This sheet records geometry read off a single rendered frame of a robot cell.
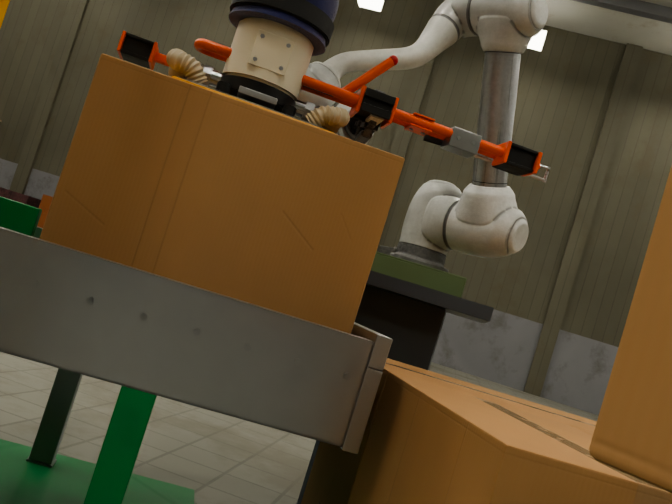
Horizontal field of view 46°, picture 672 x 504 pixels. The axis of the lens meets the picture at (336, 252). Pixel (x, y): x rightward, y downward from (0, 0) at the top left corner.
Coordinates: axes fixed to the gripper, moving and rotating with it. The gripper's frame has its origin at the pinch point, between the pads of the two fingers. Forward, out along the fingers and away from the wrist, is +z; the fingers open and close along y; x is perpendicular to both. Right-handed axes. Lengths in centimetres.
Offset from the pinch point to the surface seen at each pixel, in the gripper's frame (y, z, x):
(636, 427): 45, 141, 10
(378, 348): 49, 35, -7
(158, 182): 32, 21, 38
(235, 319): 52, 35, 18
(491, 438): 54, 75, -14
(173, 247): 43, 21, 32
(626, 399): 44, 141, 10
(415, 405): 56, 43, -14
